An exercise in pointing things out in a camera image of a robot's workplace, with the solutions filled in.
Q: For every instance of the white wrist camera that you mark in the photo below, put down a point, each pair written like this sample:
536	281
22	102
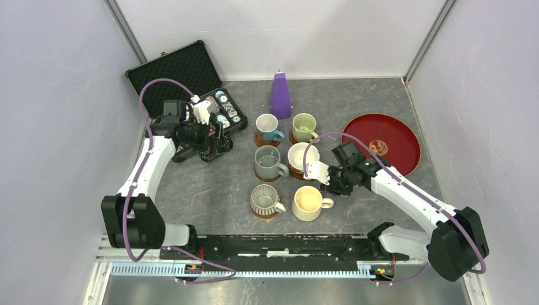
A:
202	110
316	170

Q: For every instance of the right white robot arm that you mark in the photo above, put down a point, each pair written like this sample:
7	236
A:
452	240

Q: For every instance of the orange-brown wooden coaster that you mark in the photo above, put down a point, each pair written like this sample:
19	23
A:
265	213

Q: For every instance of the black poker chip case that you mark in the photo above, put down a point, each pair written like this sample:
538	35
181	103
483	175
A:
179	75

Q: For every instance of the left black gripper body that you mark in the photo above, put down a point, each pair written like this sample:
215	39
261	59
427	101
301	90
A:
196	135

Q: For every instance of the blue white mug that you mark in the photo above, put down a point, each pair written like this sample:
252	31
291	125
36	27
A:
267	125

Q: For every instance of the grey striped mug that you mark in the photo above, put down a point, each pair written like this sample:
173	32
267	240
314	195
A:
265	196

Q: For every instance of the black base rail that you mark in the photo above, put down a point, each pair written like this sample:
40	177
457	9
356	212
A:
289	252

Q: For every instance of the cream yellow mug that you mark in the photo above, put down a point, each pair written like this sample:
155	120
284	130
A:
308	203

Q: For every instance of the red round tray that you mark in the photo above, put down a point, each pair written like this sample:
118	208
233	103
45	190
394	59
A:
389	138

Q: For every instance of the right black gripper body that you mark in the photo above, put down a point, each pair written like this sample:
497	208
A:
341	184

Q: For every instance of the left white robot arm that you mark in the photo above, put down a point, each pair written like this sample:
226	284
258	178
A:
130	216

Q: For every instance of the brown wooden coaster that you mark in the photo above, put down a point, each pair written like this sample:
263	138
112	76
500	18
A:
258	139
300	137
267	180
296	173

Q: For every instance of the light green mug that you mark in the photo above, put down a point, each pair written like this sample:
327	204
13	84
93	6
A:
305	122

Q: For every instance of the grey-green mug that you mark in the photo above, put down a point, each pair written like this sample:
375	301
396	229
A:
267	163

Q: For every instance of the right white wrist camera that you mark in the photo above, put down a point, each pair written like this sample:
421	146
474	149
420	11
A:
316	170

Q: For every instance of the purple metronome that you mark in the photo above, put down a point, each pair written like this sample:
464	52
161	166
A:
280	101

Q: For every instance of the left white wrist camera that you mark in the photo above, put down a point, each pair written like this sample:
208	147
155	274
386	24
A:
202	110

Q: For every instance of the white red-handled mug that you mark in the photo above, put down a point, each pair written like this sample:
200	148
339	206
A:
295	155

